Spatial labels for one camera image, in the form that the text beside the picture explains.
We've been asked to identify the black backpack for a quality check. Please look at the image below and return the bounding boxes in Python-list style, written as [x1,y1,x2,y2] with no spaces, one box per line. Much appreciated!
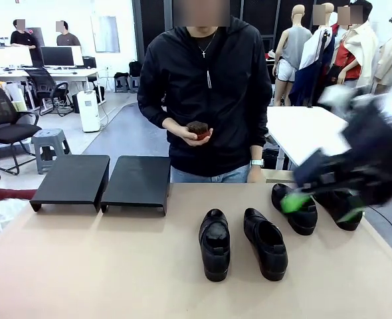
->
[128,60,142,78]

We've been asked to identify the mannequin in cream jacket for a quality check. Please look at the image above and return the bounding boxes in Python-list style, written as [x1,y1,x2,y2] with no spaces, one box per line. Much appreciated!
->
[343,0,379,97]

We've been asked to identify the mannequin in grey tank top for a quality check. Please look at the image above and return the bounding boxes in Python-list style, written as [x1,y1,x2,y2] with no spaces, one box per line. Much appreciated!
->
[272,3,313,107]

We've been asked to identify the black leather shoe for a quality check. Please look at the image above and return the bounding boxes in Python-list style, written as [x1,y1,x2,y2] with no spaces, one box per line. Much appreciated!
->
[270,183,318,236]
[243,207,289,282]
[314,189,364,232]
[198,208,231,282]

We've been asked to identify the silver cross necklace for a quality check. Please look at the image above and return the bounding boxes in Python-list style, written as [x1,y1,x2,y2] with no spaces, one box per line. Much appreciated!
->
[195,31,217,59]

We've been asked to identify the white air purifier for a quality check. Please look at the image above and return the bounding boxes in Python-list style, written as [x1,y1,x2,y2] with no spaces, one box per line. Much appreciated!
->
[76,90,101,133]

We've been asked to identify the white office desk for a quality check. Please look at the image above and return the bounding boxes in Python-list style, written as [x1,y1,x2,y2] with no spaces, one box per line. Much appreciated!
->
[0,66,100,110]

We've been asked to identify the person's left hand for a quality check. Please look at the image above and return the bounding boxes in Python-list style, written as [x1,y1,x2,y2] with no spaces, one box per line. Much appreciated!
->
[247,165,265,184]

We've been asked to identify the person's left forearm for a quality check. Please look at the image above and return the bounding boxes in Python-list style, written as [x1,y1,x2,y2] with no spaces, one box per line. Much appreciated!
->
[248,99,273,162]

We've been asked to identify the mannequin in white navy jacket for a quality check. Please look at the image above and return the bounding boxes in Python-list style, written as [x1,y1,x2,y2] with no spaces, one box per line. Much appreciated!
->
[288,3,336,107]

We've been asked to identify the white desk partition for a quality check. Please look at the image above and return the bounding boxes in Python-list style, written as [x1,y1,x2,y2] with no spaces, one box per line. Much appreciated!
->
[0,46,33,68]

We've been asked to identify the person in black hoodie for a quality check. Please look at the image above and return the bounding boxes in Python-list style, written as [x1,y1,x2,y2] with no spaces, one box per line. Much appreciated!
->
[136,16,273,183]

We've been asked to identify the mannequin in red top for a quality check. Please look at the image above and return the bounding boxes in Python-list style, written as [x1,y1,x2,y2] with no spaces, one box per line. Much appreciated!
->
[328,6,363,89]

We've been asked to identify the black computer monitor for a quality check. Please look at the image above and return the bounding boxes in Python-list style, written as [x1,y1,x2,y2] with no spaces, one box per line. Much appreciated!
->
[40,45,76,69]

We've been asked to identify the grey plastic stool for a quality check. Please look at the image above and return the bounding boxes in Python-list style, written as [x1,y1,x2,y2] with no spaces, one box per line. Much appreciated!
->
[31,128,72,175]

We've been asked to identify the background person black shirt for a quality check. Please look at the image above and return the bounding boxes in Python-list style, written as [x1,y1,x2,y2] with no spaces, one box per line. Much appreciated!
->
[9,19,39,51]

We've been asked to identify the black mesh office chair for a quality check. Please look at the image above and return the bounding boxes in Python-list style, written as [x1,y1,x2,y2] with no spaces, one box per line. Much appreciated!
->
[0,69,43,175]
[26,68,74,117]

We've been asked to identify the person's right hand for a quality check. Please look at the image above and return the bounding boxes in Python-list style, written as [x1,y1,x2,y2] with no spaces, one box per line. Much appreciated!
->
[161,118,213,147]

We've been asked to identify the background person brown shirt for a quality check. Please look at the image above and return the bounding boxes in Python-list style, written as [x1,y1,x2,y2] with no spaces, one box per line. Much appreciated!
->
[55,20,82,47]

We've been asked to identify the grey poster board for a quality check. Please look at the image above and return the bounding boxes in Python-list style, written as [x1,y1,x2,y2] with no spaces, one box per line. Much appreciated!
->
[26,27,46,66]

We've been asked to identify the wall whiteboard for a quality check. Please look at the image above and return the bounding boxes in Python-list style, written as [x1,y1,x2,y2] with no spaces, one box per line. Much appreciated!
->
[91,15,121,53]

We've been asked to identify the person's right forearm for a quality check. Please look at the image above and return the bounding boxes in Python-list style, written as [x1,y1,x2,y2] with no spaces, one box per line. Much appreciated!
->
[137,98,170,131]

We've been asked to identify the white monitor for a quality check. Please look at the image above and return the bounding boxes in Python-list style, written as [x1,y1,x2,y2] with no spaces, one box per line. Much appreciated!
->
[72,45,84,66]

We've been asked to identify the dark red cloth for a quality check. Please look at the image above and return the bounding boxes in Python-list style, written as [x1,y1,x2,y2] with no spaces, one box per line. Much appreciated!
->
[0,186,37,206]

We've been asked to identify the brown shoe brush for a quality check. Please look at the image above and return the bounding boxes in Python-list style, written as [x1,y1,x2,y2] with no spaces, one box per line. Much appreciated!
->
[185,121,211,141]

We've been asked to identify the black shoe stand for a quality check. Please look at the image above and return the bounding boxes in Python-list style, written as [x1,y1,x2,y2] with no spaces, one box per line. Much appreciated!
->
[29,154,112,213]
[100,155,172,217]

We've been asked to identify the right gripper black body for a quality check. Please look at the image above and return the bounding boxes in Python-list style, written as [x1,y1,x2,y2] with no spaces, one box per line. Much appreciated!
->
[294,101,392,209]

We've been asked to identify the white folding table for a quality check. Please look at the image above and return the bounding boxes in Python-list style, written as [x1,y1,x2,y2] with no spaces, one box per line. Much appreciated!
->
[265,105,353,169]

